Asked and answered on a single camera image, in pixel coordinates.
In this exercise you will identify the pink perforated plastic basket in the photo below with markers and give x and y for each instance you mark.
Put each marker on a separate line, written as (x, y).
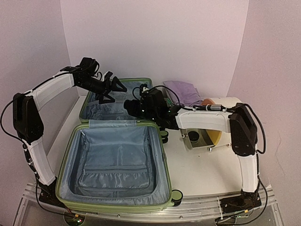
(168, 102)

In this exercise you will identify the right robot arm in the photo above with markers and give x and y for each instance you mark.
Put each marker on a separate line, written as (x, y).
(234, 167)

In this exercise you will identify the white cylindrical container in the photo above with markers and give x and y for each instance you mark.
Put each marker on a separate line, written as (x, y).
(212, 126)

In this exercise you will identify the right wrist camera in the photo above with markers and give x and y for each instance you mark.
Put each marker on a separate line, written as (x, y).
(143, 88)

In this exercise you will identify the curved aluminium rail base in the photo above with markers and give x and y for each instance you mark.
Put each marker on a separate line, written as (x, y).
(218, 209)

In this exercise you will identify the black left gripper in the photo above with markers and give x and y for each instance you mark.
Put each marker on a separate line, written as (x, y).
(106, 87)

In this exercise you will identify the green hard-shell suitcase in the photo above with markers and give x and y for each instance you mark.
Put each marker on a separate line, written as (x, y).
(113, 158)

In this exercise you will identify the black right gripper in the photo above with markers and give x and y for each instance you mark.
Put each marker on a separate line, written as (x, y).
(133, 109)

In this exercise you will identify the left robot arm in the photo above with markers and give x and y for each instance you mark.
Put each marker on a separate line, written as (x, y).
(28, 123)

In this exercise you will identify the small black round object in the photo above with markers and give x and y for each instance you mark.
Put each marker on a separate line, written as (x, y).
(193, 136)

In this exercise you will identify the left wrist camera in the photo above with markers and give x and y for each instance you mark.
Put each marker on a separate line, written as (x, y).
(106, 76)

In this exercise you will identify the purple garment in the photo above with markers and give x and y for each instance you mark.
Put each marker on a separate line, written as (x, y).
(187, 93)

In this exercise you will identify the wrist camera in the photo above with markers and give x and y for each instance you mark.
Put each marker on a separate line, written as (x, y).
(143, 88)
(106, 76)

